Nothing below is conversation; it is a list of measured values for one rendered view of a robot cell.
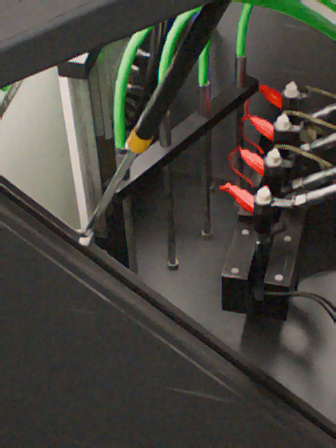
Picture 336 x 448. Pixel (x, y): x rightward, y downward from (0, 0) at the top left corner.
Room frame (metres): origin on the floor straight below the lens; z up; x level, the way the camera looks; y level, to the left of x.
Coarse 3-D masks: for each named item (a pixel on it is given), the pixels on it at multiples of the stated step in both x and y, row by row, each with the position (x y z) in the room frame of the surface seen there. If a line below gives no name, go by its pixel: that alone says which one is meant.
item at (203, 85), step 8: (320, 0) 1.08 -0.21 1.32; (328, 0) 1.08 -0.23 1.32; (328, 8) 1.07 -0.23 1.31; (208, 48) 1.12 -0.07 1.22; (200, 56) 1.13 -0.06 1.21; (208, 56) 1.12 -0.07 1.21; (200, 64) 1.13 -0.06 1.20; (208, 64) 1.13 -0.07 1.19; (200, 72) 1.12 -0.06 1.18; (200, 80) 1.12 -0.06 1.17; (208, 80) 1.13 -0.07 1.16; (200, 88) 1.12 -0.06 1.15; (208, 88) 1.12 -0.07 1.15; (200, 96) 1.12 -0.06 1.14; (208, 96) 1.12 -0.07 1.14; (200, 104) 1.12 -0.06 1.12; (208, 104) 1.12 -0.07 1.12; (200, 112) 1.12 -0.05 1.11; (208, 112) 1.12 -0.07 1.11; (328, 136) 1.08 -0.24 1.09; (304, 144) 1.09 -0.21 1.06; (312, 144) 1.08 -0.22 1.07; (320, 144) 1.07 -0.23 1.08; (328, 144) 1.07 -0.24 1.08; (312, 152) 1.07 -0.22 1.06
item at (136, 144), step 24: (216, 0) 0.62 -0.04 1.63; (192, 24) 0.63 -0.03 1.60; (216, 24) 0.62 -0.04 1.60; (192, 48) 0.63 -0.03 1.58; (168, 72) 0.64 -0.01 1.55; (168, 96) 0.63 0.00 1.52; (144, 120) 0.64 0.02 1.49; (144, 144) 0.65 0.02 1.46; (120, 168) 0.66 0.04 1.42; (96, 216) 0.67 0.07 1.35
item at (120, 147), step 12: (240, 0) 0.94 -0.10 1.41; (252, 0) 0.94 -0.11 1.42; (264, 0) 0.94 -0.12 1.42; (276, 0) 0.94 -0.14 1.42; (288, 12) 0.93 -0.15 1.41; (300, 12) 0.93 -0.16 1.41; (156, 24) 0.98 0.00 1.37; (312, 24) 0.92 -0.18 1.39; (324, 24) 0.92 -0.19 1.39; (132, 36) 0.99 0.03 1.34; (144, 36) 0.98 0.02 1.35; (132, 48) 0.98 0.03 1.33; (132, 60) 0.99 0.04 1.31; (120, 72) 0.99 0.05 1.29; (120, 84) 0.99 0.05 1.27; (120, 96) 0.99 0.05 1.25; (120, 108) 0.99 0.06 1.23; (120, 120) 0.99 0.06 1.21; (120, 132) 0.99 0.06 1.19; (120, 144) 0.99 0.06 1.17
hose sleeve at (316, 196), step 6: (330, 186) 0.92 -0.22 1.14; (312, 192) 0.92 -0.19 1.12; (318, 192) 0.92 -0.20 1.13; (324, 192) 0.91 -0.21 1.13; (330, 192) 0.91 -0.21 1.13; (312, 198) 0.92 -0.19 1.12; (318, 198) 0.91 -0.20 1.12; (324, 198) 0.91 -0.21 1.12; (330, 198) 0.91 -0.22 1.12; (312, 204) 0.91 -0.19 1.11
